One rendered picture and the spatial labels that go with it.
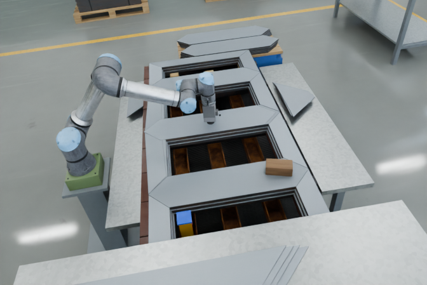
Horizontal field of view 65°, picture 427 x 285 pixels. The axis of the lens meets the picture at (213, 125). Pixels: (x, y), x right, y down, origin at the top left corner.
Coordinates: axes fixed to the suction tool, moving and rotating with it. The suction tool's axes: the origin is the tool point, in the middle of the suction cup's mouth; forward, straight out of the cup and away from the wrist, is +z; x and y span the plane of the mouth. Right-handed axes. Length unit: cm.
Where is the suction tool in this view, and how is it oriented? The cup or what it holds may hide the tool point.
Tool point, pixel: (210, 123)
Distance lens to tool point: 187.9
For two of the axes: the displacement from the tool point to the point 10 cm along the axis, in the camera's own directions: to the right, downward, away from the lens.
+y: 0.5, -6.4, 7.7
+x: -10.0, 0.2, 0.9
